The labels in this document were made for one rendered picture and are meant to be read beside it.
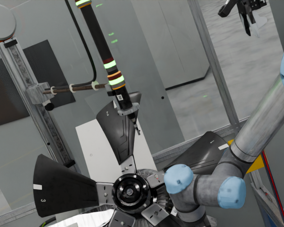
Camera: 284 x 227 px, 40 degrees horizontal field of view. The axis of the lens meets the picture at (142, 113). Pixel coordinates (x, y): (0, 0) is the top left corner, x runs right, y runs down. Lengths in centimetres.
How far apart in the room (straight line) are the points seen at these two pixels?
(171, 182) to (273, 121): 28
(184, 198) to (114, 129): 50
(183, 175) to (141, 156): 61
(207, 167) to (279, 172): 101
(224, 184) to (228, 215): 131
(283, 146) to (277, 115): 124
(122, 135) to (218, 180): 49
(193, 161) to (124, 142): 24
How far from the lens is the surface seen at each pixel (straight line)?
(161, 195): 140
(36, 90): 170
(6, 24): 181
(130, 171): 133
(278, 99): 94
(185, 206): 103
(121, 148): 137
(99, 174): 160
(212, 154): 132
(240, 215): 228
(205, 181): 98
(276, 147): 218
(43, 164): 139
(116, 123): 140
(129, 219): 133
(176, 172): 99
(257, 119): 98
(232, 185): 95
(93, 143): 164
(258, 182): 173
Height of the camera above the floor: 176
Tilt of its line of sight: 15 degrees down
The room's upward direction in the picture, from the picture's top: 22 degrees counter-clockwise
